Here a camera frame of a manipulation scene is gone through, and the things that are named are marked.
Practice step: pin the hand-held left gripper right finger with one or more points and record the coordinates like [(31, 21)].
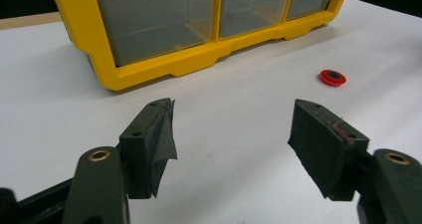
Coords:
[(325, 151)]

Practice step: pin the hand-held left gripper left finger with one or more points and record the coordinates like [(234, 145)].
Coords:
[(142, 151)]

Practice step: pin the red round disc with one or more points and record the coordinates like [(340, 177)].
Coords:
[(332, 77)]

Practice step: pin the yellow black organizer cabinet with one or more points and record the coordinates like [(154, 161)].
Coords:
[(199, 56)]

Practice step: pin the clear plastic drawer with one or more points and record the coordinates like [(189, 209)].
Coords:
[(252, 11), (308, 0), (149, 31)]

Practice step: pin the wooden table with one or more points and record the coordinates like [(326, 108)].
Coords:
[(26, 21)]

